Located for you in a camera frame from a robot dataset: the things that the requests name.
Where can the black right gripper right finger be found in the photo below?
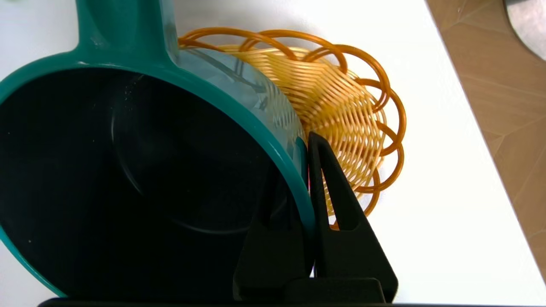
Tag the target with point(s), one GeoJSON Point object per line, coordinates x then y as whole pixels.
{"type": "Point", "coordinates": [341, 238]}

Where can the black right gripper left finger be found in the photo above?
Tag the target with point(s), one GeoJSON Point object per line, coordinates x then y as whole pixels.
{"type": "Point", "coordinates": [273, 243]}

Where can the teal cup with dark interior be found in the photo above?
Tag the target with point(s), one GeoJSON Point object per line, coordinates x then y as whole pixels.
{"type": "Point", "coordinates": [140, 170]}

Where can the orange woven plastic basket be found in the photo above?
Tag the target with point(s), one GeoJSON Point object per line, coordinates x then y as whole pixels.
{"type": "Point", "coordinates": [337, 111]}

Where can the grey round metal base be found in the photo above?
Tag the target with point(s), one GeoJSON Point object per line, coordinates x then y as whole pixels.
{"type": "Point", "coordinates": [529, 19]}

